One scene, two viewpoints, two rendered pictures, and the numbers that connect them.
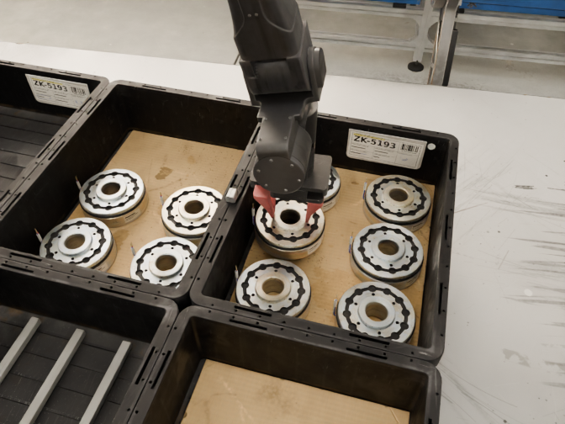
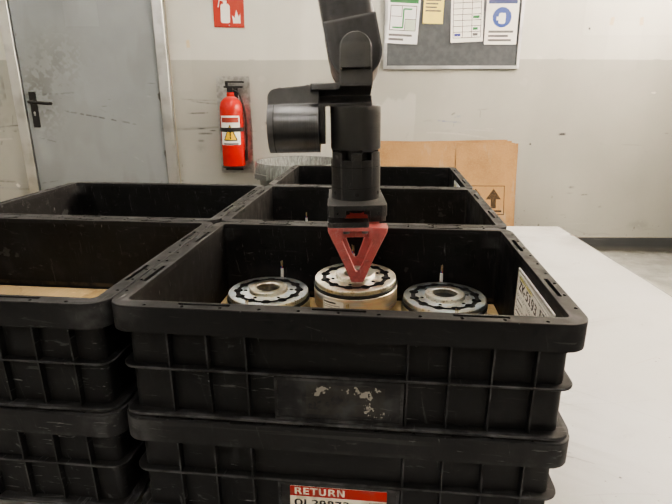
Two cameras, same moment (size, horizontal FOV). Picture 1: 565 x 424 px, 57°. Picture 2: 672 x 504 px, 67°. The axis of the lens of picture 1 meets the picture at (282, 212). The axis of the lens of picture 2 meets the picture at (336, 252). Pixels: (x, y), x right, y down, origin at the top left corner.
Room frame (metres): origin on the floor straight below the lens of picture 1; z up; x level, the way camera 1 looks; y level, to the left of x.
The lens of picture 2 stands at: (0.39, -0.60, 1.10)
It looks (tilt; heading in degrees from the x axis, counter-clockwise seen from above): 17 degrees down; 81
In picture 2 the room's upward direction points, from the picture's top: straight up
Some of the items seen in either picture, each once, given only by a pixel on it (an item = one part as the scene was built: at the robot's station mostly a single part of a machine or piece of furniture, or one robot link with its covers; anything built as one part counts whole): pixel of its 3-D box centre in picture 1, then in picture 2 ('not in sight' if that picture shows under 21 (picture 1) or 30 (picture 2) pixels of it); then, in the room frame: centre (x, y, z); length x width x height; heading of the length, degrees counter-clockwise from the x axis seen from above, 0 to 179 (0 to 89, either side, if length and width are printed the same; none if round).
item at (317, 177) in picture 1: (292, 157); (355, 180); (0.51, -0.01, 1.00); 0.10 x 0.07 x 0.07; 81
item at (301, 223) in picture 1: (289, 217); (355, 274); (0.51, -0.01, 0.89); 0.05 x 0.05 x 0.01
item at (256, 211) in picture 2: (149, 196); (364, 239); (0.57, 0.21, 0.87); 0.40 x 0.30 x 0.11; 165
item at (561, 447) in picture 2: not in sight; (350, 394); (0.49, -0.08, 0.76); 0.40 x 0.30 x 0.12; 165
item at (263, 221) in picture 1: (289, 219); (355, 278); (0.51, -0.01, 0.88); 0.10 x 0.10 x 0.01
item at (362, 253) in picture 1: (388, 250); not in sight; (0.47, -0.15, 0.86); 0.10 x 0.10 x 0.01
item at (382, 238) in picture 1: (388, 248); not in sight; (0.47, -0.15, 0.86); 0.05 x 0.05 x 0.01
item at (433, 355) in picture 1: (340, 212); (351, 268); (0.49, -0.08, 0.92); 0.40 x 0.30 x 0.02; 165
